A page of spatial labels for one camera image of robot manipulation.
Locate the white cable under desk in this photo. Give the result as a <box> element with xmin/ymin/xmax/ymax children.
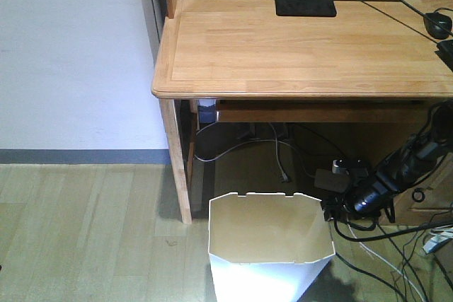
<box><xmin>195</xmin><ymin>122</ymin><xmax>294</xmax><ymax>183</ymax></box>

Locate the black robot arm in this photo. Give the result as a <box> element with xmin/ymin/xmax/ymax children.
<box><xmin>321</xmin><ymin>99</ymin><xmax>452</xmax><ymax>223</ymax></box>

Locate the white trash bin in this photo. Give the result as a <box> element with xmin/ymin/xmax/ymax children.
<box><xmin>208</xmin><ymin>192</ymin><xmax>336</xmax><ymax>301</ymax></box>

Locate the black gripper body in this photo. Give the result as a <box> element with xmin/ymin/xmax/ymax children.
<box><xmin>321</xmin><ymin>178</ymin><xmax>396</xmax><ymax>223</ymax></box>

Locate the black computer mouse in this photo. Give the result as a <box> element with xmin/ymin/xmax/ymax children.
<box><xmin>423</xmin><ymin>12</ymin><xmax>452</xmax><ymax>40</ymax></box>

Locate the black keyboard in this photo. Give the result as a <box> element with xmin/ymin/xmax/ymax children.
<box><xmin>436</xmin><ymin>40</ymin><xmax>453</xmax><ymax>69</ymax></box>

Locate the brown power adapter box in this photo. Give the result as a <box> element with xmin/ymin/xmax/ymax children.
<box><xmin>314</xmin><ymin>169</ymin><xmax>350</xmax><ymax>193</ymax></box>

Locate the wooden desk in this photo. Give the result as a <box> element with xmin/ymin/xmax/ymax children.
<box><xmin>152</xmin><ymin>0</ymin><xmax>452</xmax><ymax>223</ymax></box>

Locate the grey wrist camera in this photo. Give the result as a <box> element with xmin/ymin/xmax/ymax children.
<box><xmin>331</xmin><ymin>158</ymin><xmax>367</xmax><ymax>174</ymax></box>

